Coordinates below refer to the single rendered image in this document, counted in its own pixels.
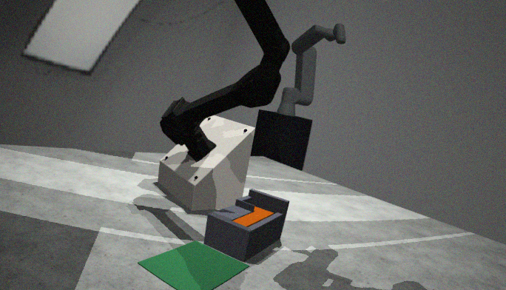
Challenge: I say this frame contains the orange l-shaped part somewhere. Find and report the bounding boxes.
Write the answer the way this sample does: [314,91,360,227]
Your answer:
[233,206,274,227]

